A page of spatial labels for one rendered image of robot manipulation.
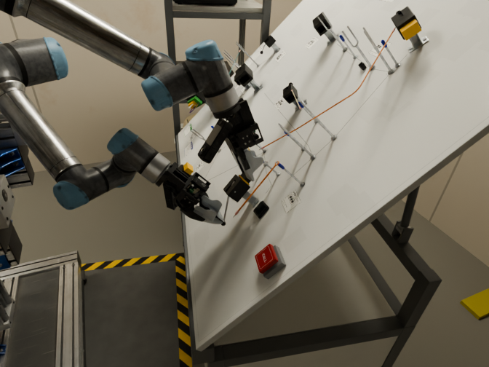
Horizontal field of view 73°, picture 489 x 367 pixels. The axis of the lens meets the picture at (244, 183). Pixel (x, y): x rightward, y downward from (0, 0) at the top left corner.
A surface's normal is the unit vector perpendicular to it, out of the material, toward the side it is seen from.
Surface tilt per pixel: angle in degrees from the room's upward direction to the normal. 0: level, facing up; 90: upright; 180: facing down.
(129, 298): 0
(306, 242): 47
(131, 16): 90
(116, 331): 0
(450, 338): 0
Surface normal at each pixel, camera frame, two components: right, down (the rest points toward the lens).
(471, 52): -0.68, -0.51
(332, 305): 0.04, -0.83
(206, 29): 0.39, 0.54
